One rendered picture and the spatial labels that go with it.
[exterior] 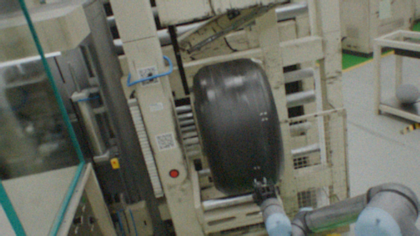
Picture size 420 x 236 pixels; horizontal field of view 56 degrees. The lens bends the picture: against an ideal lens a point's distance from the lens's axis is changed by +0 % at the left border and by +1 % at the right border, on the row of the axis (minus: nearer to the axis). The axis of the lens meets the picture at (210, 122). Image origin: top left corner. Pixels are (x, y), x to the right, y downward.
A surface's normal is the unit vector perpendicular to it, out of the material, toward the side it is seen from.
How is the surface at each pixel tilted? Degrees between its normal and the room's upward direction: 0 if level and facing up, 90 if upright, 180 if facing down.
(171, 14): 90
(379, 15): 91
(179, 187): 90
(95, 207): 90
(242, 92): 40
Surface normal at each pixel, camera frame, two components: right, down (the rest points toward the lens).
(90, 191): 0.09, 0.40
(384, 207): -0.12, -0.88
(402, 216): 0.39, -0.54
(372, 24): 0.44, 0.30
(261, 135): 0.04, 0.14
